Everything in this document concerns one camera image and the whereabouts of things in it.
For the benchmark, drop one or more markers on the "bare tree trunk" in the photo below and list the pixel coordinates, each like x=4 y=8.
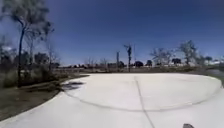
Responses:
x=129 y=58

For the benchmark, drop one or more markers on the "thin pole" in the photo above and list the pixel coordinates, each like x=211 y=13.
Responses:
x=117 y=61

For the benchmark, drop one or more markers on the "pale concrete path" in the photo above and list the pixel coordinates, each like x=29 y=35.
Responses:
x=113 y=98

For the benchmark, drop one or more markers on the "tall thin tree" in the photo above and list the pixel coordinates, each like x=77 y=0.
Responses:
x=20 y=50

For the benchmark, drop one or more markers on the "dry grass patch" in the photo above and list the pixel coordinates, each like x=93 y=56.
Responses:
x=20 y=100

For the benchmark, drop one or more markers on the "row of distant trees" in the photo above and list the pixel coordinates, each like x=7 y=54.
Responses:
x=188 y=50

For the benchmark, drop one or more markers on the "dark bushes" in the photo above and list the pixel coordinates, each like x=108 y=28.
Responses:
x=40 y=73

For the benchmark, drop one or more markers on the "robot's own part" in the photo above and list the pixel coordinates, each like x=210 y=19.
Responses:
x=188 y=126

